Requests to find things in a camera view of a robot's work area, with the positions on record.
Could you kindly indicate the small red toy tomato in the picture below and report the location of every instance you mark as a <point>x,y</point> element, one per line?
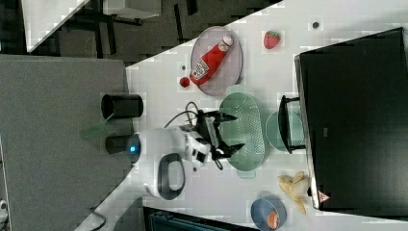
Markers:
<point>184,82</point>

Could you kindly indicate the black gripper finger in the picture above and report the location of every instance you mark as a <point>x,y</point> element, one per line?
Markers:
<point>224,117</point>
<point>230,150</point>

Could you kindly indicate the peeled toy banana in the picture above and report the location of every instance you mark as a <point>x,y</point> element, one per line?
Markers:
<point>295,188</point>

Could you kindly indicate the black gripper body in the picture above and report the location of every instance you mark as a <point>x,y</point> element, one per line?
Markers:
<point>207,126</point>

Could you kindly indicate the large black cup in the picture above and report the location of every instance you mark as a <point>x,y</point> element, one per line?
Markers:
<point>118,106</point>

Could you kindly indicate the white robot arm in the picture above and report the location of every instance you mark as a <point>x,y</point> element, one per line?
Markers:
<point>160,149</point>

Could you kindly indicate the grey round plate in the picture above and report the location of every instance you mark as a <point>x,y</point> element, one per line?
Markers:
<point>230,69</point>

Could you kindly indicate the small black cup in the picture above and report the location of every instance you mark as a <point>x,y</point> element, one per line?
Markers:
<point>117,144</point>

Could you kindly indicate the black toaster oven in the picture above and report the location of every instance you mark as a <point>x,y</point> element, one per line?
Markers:
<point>354,111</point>

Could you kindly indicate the mint green strainer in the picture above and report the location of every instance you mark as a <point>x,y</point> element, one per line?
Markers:
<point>247,128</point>

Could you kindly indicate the blue bowl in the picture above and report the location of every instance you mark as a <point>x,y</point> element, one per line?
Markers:
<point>261,208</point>

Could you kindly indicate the orange toy fruit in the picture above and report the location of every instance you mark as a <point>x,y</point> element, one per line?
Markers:
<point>273,220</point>

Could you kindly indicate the red ketchup bottle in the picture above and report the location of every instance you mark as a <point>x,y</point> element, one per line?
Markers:
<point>207,65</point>

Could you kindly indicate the mint green cup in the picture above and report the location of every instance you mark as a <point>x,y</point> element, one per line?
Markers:
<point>283,132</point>

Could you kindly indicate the red toy strawberry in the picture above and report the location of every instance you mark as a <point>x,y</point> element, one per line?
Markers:
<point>271,39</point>

